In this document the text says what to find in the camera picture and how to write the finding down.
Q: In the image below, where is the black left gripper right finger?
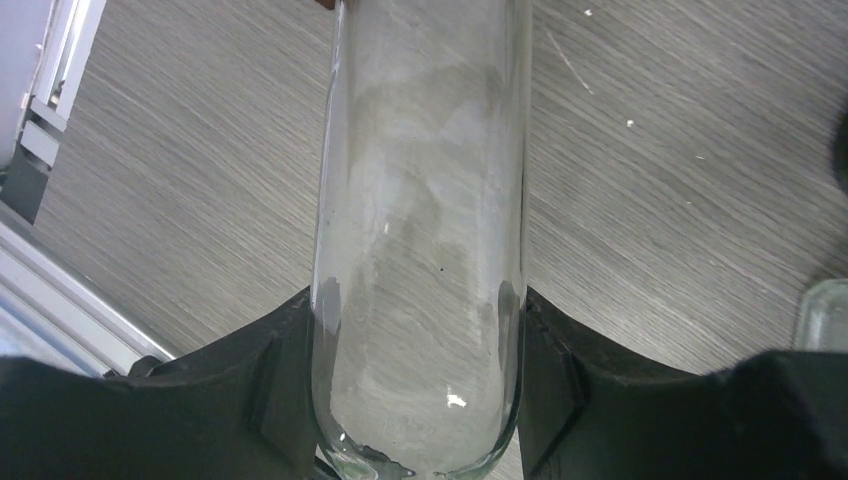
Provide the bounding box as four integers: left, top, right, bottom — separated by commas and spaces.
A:
517, 291, 847, 479

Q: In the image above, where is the clear bottle front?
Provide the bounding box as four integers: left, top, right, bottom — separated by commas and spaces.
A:
793, 278, 847, 354

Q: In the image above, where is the aluminium frame rail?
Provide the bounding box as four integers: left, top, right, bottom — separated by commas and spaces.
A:
1, 1, 178, 377

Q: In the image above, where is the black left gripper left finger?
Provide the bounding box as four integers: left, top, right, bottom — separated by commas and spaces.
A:
1, 291, 318, 479

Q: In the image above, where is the clear glass bottle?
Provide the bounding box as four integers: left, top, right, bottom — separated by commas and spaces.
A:
310, 1, 533, 479

